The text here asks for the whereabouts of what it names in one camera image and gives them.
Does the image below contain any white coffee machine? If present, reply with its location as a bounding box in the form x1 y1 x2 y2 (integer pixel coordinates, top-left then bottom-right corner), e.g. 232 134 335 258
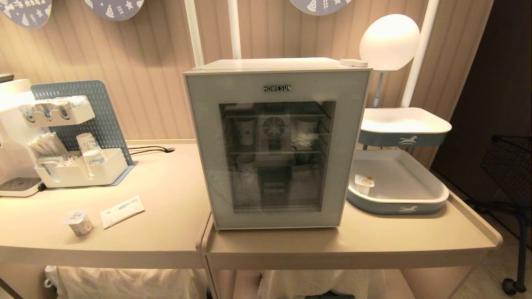
0 74 45 198

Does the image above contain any black cable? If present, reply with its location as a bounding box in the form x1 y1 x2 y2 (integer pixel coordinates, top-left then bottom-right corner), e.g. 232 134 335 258
127 146 175 156

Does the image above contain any small yogurt cup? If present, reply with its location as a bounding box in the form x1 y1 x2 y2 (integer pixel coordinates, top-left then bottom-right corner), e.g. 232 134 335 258
63 209 94 237

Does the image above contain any white capsule shelf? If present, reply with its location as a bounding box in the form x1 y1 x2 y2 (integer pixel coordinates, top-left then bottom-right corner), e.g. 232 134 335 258
19 95 96 127

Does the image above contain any white paper packet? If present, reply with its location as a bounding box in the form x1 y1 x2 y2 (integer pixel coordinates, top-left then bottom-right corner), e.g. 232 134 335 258
100 196 146 230

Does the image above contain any white sachet bundle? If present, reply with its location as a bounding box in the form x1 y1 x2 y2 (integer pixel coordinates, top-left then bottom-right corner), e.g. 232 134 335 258
28 132 69 157

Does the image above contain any white mini fridge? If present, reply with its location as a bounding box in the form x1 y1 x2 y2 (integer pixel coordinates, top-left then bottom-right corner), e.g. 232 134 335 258
183 57 373 230

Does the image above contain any white globe lamp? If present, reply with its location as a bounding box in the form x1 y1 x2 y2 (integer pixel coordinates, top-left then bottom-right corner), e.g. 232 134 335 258
359 14 421 108

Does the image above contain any glass mini fridge door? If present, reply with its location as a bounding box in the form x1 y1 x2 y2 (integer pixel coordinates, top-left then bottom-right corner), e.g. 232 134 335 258
184 69 372 230

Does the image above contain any white pole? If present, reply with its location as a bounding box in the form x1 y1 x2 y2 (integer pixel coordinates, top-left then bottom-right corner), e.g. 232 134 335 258
184 0 204 68
227 0 242 60
400 0 440 108

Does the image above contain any white cloth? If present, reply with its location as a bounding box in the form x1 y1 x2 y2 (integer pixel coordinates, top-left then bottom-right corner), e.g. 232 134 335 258
44 266 208 299

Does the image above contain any white organizer bin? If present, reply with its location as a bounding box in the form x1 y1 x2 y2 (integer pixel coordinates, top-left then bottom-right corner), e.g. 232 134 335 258
34 148 128 189

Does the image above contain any blue pegboard organizer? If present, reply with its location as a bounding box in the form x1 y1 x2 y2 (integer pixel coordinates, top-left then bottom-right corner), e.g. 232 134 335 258
31 80 138 189

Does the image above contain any patterned paper cup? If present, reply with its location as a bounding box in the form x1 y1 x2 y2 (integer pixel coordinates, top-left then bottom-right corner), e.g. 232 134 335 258
76 132 101 154
82 149 106 166

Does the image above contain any blue white tray with horse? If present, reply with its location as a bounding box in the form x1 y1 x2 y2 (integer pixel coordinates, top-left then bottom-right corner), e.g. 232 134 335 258
346 149 450 216
359 107 452 148

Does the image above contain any black wire cart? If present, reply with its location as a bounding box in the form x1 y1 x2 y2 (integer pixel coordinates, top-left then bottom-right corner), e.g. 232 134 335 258
465 135 532 296

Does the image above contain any yogurt cup with orange label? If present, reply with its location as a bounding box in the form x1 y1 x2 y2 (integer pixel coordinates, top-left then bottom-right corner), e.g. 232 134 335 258
354 174 375 196

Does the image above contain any blue round wall decoration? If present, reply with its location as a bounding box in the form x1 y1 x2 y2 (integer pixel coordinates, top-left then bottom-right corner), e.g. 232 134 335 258
0 0 52 29
289 0 352 16
84 0 145 22

